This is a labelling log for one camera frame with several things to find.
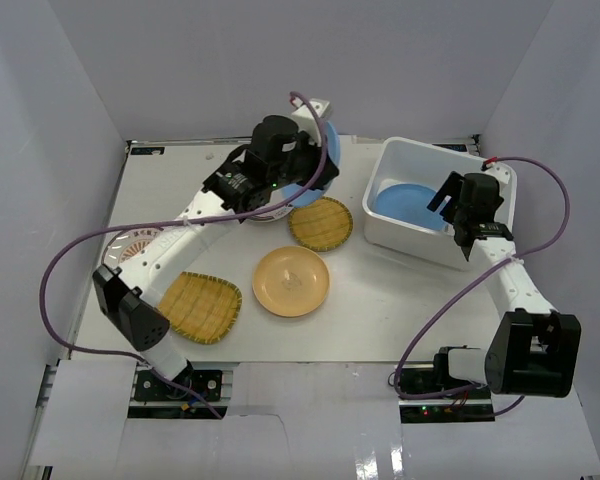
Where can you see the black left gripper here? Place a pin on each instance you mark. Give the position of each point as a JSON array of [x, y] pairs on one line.
[[317, 163]]

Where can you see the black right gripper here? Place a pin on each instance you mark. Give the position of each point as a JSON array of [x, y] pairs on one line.
[[452, 188]]

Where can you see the light blue plate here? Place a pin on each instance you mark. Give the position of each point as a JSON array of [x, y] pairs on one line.
[[310, 196]]

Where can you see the white bowl patterned rim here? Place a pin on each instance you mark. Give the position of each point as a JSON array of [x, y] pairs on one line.
[[270, 213]]

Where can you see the tan bear plate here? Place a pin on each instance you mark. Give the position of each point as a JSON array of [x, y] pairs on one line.
[[291, 281]]

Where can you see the fan-shaped bamboo tray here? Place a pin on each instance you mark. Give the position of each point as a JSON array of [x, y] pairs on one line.
[[201, 308]]

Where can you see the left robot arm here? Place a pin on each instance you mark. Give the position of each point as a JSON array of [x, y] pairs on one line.
[[129, 294]]

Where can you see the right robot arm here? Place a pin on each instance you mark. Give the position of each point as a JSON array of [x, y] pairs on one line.
[[534, 349]]

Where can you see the blue plate in bin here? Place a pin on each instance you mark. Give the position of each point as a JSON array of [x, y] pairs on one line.
[[409, 203]]

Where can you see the white plastic bin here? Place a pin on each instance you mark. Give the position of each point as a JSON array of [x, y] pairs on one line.
[[406, 161]]

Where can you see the round bamboo tray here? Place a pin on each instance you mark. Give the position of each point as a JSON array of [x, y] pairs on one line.
[[322, 226]]

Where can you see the orange sunburst patterned plate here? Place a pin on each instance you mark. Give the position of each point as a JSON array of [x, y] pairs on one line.
[[128, 244]]

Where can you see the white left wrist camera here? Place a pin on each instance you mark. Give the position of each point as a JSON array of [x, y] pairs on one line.
[[311, 111]]

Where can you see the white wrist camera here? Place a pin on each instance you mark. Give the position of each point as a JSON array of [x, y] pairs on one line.
[[311, 111], [494, 169]]

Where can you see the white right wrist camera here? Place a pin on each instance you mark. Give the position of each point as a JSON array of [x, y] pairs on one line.
[[494, 169]]

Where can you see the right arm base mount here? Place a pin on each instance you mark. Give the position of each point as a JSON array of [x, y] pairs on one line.
[[465, 407]]

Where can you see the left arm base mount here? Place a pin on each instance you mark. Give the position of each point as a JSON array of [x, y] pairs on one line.
[[150, 390]]

